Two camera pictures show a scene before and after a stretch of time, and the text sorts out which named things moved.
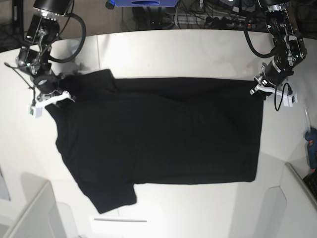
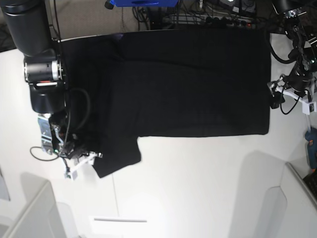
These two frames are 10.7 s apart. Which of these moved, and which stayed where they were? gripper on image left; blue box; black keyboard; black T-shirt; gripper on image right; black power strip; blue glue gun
Moved: black T-shirt; gripper on image left; gripper on image right
Stayed: blue box; blue glue gun; black power strip; black keyboard
